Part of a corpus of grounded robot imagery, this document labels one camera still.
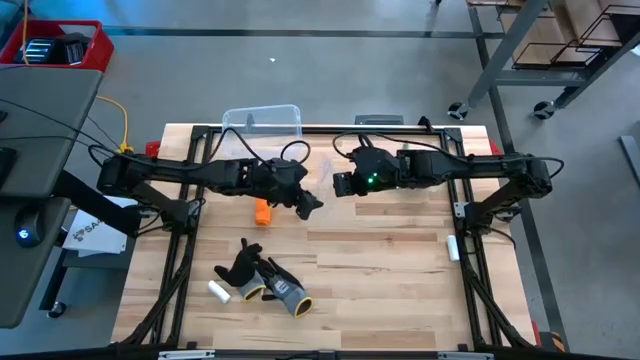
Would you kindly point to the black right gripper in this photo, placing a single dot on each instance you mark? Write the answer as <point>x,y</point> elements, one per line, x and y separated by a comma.
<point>375,170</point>

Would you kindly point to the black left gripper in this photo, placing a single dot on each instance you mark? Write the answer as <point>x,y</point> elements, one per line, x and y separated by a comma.
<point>280,180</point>

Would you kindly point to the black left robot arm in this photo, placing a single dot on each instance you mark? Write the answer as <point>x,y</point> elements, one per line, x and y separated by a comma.
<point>200,172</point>

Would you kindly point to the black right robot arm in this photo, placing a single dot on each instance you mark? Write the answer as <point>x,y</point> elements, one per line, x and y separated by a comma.
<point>450,167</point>

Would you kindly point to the white bandage roll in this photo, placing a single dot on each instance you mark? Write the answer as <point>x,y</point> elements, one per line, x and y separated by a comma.
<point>453,248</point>
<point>219,291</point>

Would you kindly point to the grey printed glove yellow cuff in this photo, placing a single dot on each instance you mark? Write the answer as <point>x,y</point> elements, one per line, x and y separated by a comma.
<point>287,290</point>

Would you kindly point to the clear plastic bin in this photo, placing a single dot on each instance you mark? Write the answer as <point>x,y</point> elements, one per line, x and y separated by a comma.
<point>260,117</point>

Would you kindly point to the red clamp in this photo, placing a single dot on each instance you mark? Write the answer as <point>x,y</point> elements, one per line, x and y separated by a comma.
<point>495,149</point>
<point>152,149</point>

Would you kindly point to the grey metal cart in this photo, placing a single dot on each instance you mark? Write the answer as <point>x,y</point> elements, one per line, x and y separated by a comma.
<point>505,50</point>

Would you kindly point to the white printed paper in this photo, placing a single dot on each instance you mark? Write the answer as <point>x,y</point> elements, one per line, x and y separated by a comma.
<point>97,237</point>

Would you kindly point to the red plastic crate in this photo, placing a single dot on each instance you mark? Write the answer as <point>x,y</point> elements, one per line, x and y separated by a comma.
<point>102,55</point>

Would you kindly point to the brown cardboard box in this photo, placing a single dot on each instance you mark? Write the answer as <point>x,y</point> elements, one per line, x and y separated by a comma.
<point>545,25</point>

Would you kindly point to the black desk caster wheel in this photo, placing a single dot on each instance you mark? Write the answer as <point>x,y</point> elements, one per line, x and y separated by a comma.
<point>56,310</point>

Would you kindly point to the black computer mouse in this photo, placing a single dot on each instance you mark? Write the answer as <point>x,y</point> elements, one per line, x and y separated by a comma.
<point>28,227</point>

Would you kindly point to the grey desk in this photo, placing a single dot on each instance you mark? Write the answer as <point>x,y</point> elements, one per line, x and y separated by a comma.
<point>45,110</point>

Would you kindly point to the black box device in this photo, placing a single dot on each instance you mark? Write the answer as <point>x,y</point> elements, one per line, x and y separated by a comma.
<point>74,50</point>

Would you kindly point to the black striped device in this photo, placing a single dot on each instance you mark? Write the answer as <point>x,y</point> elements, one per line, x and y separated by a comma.
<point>36,51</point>

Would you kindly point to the black aluminium frame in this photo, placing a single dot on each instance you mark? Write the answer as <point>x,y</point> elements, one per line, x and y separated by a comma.
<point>200,240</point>

